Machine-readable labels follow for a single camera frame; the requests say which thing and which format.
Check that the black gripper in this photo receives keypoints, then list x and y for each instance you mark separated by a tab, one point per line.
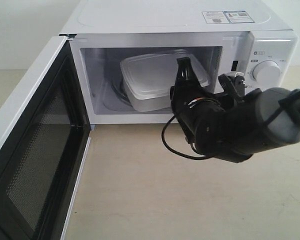
198	111

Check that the white plastic lidded container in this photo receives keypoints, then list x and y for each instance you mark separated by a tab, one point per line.
147	78

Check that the white microwave door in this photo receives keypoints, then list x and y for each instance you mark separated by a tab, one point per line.
44	139

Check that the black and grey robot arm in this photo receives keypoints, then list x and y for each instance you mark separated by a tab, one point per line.
233	125

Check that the white microwave oven body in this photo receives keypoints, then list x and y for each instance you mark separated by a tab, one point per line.
105	32

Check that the upper white control knob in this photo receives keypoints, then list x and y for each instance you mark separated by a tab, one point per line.
266	71

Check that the glass turntable plate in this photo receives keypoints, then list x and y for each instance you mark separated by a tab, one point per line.
117	85

